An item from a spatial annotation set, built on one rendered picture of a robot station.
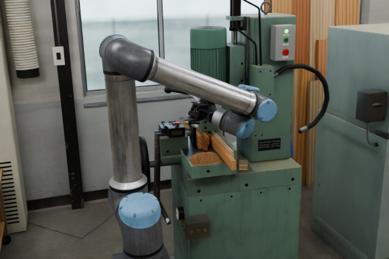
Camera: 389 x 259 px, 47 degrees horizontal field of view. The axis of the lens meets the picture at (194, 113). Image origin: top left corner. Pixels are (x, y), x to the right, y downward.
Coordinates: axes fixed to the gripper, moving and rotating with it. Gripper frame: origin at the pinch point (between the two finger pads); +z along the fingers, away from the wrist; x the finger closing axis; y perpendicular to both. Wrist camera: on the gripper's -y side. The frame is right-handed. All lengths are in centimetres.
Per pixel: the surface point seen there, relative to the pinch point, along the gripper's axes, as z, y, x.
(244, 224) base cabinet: -35, -26, 52
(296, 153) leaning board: 4, -183, 48
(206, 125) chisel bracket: -4.3, -18.3, 10.4
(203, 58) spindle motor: 0.1, -7.1, -21.5
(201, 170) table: -20.4, 3.7, 24.6
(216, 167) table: -24.6, -1.3, 22.4
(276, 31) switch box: -25, -22, -42
